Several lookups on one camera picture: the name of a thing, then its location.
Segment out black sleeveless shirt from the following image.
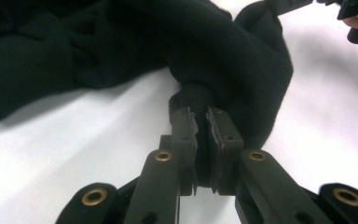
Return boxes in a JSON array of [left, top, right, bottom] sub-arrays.
[[0, 0, 295, 188]]

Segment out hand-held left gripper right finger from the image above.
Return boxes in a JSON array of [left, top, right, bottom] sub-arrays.
[[205, 106, 245, 197]]

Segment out white table sheet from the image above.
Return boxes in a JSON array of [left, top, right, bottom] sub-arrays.
[[0, 0, 358, 224]]

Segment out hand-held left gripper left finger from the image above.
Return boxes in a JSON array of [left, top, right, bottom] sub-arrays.
[[159, 106, 200, 197]]

